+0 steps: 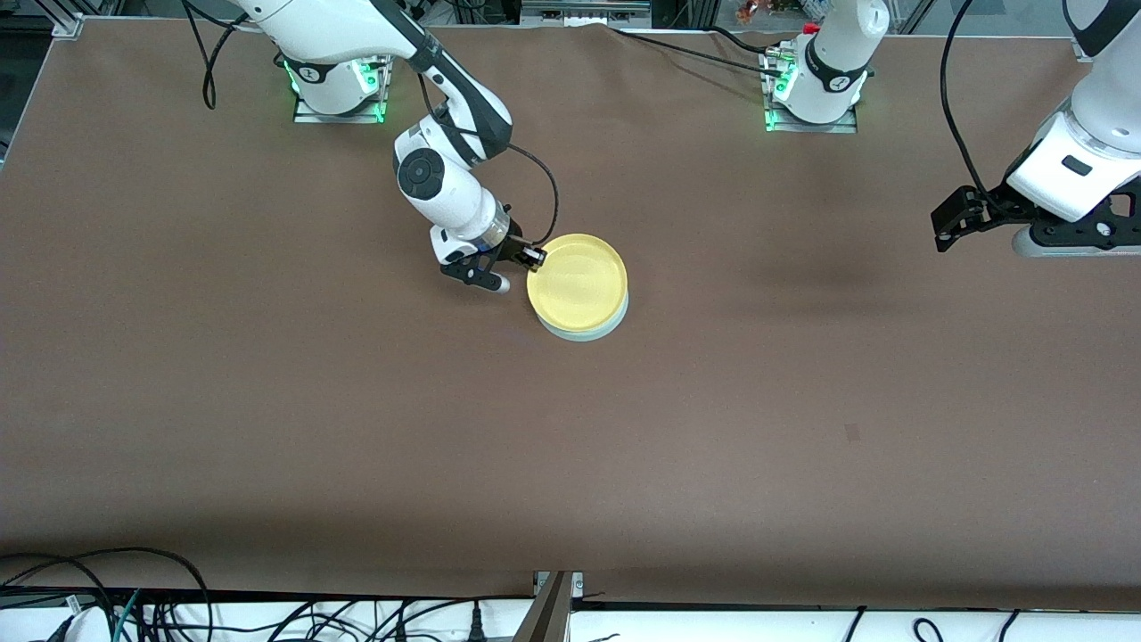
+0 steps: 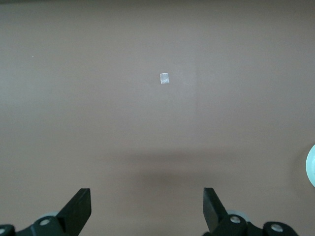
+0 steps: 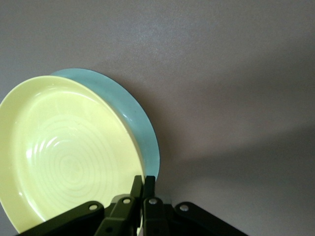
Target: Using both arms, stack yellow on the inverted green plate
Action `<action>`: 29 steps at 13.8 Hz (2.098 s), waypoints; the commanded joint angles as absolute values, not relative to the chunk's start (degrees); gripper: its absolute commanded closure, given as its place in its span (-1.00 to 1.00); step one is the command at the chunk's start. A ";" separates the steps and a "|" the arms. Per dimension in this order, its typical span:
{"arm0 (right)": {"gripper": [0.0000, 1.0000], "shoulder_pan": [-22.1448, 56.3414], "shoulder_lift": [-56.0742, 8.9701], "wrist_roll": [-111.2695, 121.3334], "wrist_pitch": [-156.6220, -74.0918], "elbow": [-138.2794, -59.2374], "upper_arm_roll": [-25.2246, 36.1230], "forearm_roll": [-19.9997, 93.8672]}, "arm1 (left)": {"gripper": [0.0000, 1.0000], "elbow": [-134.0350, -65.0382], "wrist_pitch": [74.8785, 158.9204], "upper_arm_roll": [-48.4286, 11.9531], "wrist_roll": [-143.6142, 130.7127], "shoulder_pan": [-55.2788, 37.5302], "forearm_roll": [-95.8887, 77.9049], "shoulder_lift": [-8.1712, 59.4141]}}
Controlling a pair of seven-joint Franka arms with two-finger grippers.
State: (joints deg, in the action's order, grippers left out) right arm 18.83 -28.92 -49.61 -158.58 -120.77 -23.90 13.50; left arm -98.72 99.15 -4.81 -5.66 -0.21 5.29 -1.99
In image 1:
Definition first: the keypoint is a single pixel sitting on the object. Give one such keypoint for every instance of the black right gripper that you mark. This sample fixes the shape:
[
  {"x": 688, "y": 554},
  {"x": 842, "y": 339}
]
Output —
[{"x": 511, "y": 250}]

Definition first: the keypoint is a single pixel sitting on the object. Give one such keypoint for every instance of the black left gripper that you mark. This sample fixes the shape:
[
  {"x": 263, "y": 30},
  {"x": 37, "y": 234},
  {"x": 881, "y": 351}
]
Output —
[{"x": 995, "y": 210}]

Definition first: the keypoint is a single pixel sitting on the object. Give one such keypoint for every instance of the yellow round plate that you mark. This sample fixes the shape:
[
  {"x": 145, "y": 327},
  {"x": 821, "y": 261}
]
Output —
[{"x": 578, "y": 281}]

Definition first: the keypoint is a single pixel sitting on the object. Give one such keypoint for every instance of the pale green round plate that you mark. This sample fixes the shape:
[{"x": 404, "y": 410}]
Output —
[{"x": 581, "y": 337}]

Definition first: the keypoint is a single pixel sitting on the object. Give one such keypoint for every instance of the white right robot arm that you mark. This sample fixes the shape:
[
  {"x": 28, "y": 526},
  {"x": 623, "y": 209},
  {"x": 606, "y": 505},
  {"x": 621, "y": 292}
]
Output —
[{"x": 446, "y": 187}]

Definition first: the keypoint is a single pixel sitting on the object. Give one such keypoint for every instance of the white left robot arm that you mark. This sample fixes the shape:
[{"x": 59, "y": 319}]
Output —
[{"x": 833, "y": 62}]

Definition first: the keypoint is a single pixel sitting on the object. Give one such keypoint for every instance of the brown table cover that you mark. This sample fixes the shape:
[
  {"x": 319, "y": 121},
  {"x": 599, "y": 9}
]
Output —
[{"x": 570, "y": 464}]

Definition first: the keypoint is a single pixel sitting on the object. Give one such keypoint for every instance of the aluminium profile beam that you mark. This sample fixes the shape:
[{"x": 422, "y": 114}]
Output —
[{"x": 548, "y": 611}]

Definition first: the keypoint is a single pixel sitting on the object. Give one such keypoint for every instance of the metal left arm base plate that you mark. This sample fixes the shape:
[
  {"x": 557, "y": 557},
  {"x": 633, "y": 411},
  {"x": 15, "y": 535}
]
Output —
[{"x": 847, "y": 127}]

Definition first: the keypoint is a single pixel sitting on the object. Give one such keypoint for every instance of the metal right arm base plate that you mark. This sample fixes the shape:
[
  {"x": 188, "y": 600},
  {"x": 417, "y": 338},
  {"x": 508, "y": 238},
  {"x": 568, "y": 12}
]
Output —
[{"x": 339, "y": 116}]

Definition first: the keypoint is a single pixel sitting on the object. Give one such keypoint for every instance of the aluminium frame rail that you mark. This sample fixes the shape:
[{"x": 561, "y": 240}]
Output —
[{"x": 584, "y": 11}]

